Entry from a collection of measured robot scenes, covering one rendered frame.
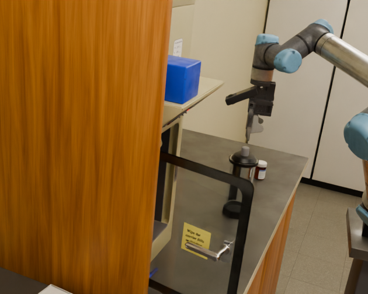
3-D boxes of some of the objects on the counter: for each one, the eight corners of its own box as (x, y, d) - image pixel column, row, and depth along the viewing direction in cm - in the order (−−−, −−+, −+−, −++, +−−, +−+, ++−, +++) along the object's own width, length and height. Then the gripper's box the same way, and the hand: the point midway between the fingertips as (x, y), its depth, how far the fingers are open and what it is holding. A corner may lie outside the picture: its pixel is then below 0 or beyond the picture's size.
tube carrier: (222, 201, 193) (229, 150, 185) (250, 205, 192) (258, 154, 184) (221, 214, 183) (228, 161, 175) (250, 219, 182) (259, 166, 174)
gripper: (276, 87, 161) (266, 146, 169) (274, 77, 174) (265, 132, 182) (250, 83, 162) (241, 143, 170) (250, 74, 175) (242, 129, 183)
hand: (246, 133), depth 176 cm, fingers open, 8 cm apart
